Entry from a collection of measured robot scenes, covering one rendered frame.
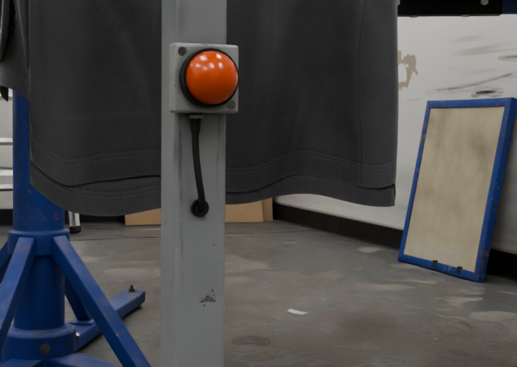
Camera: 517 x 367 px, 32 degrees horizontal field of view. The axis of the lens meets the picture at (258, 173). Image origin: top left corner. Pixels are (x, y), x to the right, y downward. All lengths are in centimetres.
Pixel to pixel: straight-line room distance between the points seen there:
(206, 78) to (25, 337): 169
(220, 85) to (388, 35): 46
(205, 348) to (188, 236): 9
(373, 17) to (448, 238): 293
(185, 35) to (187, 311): 20
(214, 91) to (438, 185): 347
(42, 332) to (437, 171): 229
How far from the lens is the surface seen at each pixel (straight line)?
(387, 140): 106
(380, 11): 107
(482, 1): 213
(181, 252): 67
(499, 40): 393
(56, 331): 230
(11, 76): 101
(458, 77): 415
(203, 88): 63
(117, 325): 213
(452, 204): 397
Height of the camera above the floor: 62
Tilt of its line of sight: 3 degrees down
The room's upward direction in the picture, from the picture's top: 1 degrees clockwise
